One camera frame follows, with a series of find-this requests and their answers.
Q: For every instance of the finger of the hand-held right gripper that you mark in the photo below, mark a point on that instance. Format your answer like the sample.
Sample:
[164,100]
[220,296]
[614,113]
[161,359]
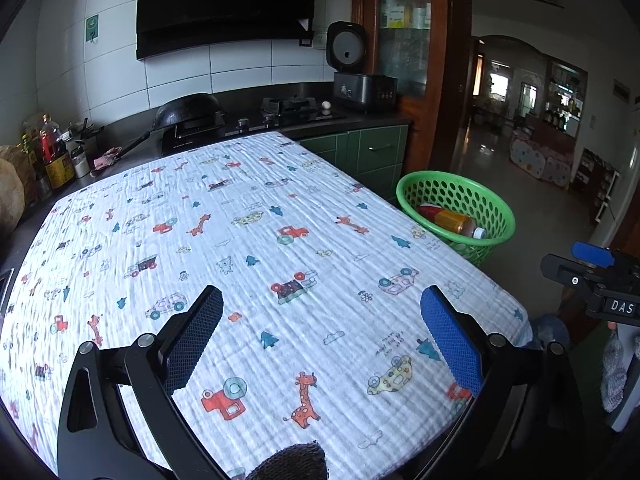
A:
[570,272]
[594,255]

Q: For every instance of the black wok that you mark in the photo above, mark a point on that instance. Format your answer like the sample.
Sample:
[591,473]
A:
[187,107]

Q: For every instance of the dotted play fence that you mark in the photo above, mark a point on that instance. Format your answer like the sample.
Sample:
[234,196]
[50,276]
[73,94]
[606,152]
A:
[540,160]

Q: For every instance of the wooden glass door cabinet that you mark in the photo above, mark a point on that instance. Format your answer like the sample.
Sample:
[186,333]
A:
[415,120]

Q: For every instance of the red sauce bottle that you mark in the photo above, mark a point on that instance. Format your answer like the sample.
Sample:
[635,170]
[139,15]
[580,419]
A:
[50,140]

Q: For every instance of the pink cloth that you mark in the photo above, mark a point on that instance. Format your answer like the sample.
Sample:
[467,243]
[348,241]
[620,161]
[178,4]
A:
[107,159]

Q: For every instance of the printed white table cloth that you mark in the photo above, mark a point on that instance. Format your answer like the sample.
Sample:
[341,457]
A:
[310,240]

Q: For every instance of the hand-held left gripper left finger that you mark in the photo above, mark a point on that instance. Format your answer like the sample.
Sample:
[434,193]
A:
[192,340]

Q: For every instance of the dark yellow label bottle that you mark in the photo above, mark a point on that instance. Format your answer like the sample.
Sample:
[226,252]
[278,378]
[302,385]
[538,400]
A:
[60,172]

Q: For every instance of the blue cloth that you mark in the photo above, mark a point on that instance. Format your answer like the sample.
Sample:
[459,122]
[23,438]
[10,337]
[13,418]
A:
[550,330]

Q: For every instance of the amber plastic drink bottle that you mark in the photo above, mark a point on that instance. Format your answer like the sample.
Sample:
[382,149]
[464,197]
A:
[455,222]

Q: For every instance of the low wooden shelf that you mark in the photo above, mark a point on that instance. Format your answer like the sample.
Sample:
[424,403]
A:
[597,185]

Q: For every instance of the round wooden cutting board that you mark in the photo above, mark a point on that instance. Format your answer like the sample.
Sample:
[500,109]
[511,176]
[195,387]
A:
[10,195]

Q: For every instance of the green plastic basket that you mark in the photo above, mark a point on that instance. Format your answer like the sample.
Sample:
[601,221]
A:
[470,241]

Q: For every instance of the black range hood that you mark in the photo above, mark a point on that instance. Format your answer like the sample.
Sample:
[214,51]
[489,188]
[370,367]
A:
[215,5]

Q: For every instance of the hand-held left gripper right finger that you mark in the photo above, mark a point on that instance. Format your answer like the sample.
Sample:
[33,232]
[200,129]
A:
[450,345]

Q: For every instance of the black gas stove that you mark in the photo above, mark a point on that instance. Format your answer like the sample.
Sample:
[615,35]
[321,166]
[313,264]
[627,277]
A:
[280,120]

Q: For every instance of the black rice cooker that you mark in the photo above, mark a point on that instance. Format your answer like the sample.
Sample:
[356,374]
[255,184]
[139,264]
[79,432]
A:
[360,92]

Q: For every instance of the white wall socket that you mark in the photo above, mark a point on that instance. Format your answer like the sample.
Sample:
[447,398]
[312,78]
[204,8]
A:
[320,41]

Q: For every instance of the green kitchen cabinets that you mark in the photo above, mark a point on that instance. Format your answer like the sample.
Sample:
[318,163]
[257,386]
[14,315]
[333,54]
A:
[370,152]

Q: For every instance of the green wall hook sticker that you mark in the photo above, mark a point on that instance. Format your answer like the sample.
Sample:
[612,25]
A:
[92,27]

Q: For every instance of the person's leg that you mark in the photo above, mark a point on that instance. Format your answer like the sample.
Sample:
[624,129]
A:
[290,465]

